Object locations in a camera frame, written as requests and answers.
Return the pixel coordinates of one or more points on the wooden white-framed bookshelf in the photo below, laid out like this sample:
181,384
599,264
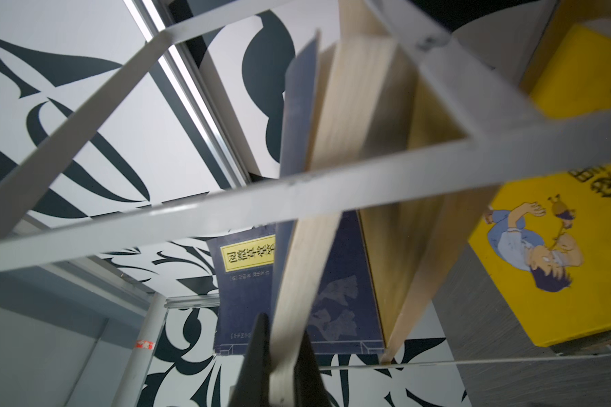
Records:
505,140

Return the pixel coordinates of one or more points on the yellow cartoon book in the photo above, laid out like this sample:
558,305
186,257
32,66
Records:
546,242

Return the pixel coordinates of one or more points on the aluminium frame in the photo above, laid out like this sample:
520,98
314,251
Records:
60,343

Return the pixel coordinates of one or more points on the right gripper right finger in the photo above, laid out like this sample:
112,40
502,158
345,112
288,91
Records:
309,387

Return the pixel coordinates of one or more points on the navy book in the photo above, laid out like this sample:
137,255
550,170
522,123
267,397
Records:
330,99
344,318

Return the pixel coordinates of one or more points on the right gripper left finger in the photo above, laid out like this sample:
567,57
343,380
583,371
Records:
252,387

